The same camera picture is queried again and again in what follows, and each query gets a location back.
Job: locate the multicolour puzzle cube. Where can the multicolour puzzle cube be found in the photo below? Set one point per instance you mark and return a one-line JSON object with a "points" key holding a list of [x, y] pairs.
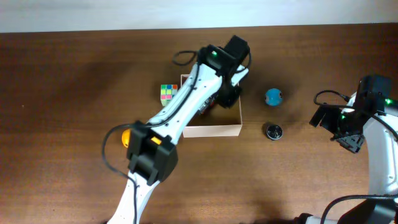
{"points": [[167, 92]]}

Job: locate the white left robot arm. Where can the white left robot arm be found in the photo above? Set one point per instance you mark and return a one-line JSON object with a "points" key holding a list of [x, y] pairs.
{"points": [[152, 146]]}

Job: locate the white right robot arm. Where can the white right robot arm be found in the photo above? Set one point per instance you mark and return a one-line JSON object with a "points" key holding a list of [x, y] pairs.
{"points": [[368, 117]]}

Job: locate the pink cardboard box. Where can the pink cardboard box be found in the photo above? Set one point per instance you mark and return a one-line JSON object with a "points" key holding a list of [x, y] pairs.
{"points": [[216, 121]]}

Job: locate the round black tin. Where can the round black tin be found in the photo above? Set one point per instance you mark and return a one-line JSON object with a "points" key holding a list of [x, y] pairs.
{"points": [[274, 132]]}

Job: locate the blue toy ball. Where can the blue toy ball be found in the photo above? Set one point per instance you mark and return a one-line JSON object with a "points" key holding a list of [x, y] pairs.
{"points": [[273, 97]]}

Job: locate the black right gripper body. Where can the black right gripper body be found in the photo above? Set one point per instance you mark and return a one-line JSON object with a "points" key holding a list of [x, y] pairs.
{"points": [[343, 125]]}

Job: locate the yellow toy animal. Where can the yellow toy animal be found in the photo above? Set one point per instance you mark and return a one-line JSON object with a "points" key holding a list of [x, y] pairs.
{"points": [[127, 134]]}

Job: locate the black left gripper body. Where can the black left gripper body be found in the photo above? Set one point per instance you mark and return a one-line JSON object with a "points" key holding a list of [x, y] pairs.
{"points": [[229, 98]]}

